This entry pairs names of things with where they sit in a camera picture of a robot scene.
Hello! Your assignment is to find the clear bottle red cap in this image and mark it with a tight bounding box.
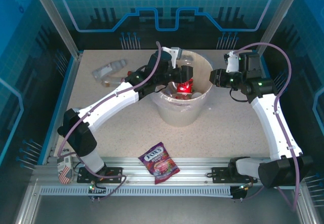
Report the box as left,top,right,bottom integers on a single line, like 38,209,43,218
99,70,133,88

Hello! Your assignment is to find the white plastic bin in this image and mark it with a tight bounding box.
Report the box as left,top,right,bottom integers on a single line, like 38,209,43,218
151,50,215,128

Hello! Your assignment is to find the crushed clear bottle white label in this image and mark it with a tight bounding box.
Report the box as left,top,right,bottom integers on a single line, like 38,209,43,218
92,59,128,81

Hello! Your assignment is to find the purple candy bag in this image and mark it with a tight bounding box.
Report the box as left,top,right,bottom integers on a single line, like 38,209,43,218
138,142,181,185

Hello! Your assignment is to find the black connector board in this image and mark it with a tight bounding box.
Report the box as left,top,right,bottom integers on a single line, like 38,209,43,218
88,183,107,202
231,184,248,202

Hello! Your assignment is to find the flag printed can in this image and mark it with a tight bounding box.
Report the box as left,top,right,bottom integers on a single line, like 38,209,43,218
57,147,74,184

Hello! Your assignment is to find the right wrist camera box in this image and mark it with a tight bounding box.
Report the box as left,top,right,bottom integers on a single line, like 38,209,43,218
224,51,240,73

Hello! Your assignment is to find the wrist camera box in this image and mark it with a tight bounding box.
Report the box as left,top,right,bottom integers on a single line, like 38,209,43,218
224,51,240,73
161,46,183,60

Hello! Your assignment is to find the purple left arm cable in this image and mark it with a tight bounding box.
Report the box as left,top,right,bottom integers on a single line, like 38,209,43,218
57,41,127,200

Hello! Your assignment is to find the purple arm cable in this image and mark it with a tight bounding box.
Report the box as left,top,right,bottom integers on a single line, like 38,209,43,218
57,41,127,200
232,42,302,211

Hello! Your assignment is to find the black thin camera cable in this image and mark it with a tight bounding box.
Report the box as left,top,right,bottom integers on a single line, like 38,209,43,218
229,87,251,103

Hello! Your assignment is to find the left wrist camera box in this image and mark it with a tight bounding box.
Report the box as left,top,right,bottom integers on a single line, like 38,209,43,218
161,46,183,60

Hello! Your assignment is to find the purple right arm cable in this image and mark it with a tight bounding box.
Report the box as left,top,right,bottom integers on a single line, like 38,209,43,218
232,42,302,211

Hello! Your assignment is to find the aluminium frame post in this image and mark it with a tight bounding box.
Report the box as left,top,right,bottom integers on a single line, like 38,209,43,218
254,0,305,59
28,0,83,59

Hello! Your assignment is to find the aluminium mounting rail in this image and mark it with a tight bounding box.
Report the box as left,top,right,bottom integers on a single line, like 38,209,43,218
31,157,304,187

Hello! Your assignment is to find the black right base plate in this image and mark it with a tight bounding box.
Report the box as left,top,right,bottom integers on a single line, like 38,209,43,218
211,167,259,184

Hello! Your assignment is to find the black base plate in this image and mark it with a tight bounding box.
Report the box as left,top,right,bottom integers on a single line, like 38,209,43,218
76,167,124,184
211,167,259,184

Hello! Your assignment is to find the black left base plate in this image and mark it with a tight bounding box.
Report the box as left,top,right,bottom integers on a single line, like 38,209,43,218
76,167,124,184

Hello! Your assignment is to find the slotted white cable duct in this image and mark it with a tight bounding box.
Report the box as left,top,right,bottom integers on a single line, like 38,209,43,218
39,185,233,197

